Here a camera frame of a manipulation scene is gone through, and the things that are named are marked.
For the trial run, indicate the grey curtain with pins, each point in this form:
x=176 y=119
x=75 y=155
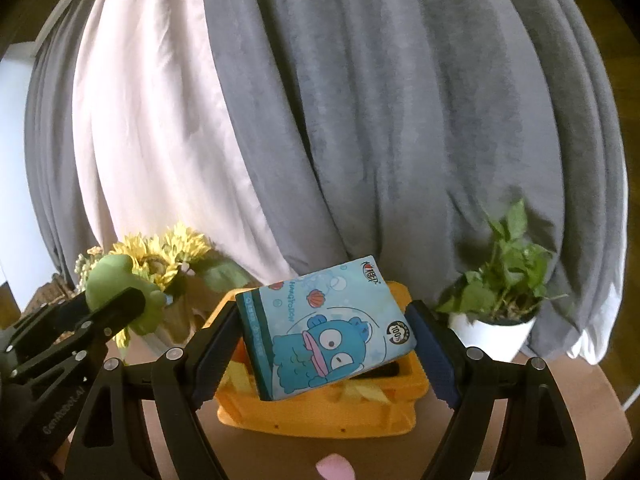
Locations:
x=400 y=110
x=50 y=150

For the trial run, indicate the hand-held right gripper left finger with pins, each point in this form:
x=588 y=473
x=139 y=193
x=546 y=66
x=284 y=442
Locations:
x=216 y=357

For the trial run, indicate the green leafy plant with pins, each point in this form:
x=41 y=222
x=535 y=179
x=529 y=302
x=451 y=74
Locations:
x=505 y=270

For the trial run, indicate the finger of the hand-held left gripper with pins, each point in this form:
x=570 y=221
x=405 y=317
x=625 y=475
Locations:
x=117 y=307
x=62 y=312

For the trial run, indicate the white sheer curtain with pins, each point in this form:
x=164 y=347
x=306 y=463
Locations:
x=605 y=320

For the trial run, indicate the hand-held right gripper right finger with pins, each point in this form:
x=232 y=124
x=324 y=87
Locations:
x=434 y=360

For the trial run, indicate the beige curtain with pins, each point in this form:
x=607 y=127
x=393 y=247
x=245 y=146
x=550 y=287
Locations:
x=150 y=125

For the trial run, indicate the blue cartoon tissue pack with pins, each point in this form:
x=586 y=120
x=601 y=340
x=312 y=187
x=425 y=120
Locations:
x=325 y=330

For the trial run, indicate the orange plastic crate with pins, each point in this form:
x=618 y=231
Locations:
x=325 y=416

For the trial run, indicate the white plant pot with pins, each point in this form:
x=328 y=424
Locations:
x=492 y=335

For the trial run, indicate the sunflower bouquet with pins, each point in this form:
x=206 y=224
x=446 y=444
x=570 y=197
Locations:
x=165 y=255

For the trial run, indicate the green frog toy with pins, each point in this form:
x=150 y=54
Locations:
x=116 y=271

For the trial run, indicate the pink plush toy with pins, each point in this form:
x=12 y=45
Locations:
x=335 y=469

